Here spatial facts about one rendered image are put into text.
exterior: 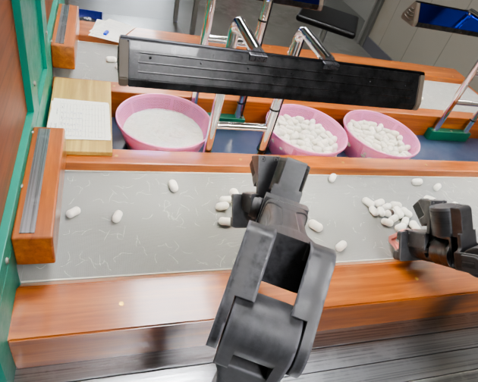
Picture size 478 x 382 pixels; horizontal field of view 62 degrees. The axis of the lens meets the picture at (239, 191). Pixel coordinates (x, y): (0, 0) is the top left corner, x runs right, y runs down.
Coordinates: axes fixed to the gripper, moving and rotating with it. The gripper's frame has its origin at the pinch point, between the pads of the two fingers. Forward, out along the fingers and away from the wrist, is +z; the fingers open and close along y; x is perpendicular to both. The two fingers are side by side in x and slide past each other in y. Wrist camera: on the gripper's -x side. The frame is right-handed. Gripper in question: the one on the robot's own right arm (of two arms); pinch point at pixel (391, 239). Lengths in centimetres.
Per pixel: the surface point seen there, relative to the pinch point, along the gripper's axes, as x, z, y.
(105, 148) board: -20, 20, 67
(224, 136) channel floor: -27, 43, 31
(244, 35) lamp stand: -41, -8, 42
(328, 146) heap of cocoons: -24.3, 29.5, 1.2
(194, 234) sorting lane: -1.6, 4.0, 48.2
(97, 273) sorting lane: 4, -3, 68
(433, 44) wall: -129, 194, -192
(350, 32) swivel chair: -120, 175, -99
